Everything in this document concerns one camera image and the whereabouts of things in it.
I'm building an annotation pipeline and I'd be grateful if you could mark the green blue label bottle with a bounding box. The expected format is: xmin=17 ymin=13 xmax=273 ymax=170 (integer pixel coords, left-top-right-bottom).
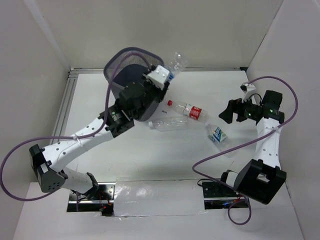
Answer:
xmin=205 ymin=122 xmax=235 ymax=152

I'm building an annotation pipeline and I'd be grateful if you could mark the blue label white cap bottle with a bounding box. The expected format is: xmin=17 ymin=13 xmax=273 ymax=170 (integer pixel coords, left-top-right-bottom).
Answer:
xmin=165 ymin=52 xmax=188 ymax=82

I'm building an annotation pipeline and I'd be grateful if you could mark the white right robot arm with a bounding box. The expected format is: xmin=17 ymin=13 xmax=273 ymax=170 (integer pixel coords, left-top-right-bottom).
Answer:
xmin=218 ymin=88 xmax=287 ymax=205

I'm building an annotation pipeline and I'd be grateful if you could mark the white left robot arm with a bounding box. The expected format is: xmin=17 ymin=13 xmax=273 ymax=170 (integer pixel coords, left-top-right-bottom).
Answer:
xmin=29 ymin=70 xmax=170 ymax=200

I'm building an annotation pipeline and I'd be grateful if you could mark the grey mesh waste bin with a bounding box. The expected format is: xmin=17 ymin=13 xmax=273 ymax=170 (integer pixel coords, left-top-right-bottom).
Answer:
xmin=103 ymin=46 xmax=165 ymax=123

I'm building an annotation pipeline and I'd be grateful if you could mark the clear bottle blue-white cap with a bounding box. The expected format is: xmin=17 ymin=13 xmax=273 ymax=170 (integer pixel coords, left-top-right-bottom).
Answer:
xmin=148 ymin=116 xmax=188 ymax=132

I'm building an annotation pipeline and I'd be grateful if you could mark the red label red cap bottle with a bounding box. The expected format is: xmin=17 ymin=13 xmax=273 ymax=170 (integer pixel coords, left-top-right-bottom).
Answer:
xmin=167 ymin=100 xmax=208 ymax=123

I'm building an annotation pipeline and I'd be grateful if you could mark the silver reflective tape sheet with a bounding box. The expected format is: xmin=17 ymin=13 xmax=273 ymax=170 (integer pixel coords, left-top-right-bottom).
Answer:
xmin=113 ymin=180 xmax=205 ymax=217

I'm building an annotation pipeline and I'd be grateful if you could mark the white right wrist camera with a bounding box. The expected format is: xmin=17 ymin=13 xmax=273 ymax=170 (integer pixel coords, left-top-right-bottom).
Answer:
xmin=240 ymin=83 xmax=257 ymax=103

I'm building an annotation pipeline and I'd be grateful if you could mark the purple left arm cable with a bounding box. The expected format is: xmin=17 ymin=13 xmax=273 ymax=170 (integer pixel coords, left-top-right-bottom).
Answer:
xmin=0 ymin=52 xmax=156 ymax=213

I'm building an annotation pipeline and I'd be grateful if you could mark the aluminium frame rail back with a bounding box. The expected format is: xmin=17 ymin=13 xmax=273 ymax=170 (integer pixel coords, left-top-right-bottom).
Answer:
xmin=69 ymin=67 xmax=248 ymax=75

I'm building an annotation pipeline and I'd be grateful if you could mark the aluminium frame rail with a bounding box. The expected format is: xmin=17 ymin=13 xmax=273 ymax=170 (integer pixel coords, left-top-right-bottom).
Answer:
xmin=52 ymin=70 xmax=79 ymax=137
xmin=69 ymin=67 xmax=248 ymax=75

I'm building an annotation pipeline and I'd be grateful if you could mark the aluminium frame rail left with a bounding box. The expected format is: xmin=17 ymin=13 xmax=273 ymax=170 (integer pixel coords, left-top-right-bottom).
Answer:
xmin=52 ymin=70 xmax=79 ymax=137

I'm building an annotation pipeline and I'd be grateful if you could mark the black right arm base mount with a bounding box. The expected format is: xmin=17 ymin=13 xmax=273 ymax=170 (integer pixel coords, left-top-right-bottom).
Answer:
xmin=197 ymin=178 xmax=239 ymax=199

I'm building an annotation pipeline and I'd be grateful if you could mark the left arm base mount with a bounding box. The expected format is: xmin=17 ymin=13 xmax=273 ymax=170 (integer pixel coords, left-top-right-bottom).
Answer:
xmin=66 ymin=182 xmax=116 ymax=217

